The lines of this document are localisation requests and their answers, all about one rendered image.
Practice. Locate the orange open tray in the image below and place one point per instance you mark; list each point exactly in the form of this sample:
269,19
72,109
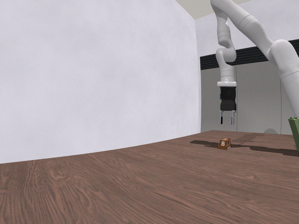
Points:
224,147

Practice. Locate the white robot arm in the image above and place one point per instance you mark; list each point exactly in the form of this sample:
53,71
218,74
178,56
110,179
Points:
280,53

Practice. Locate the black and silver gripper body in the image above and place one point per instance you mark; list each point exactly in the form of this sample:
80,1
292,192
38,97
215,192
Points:
228,93

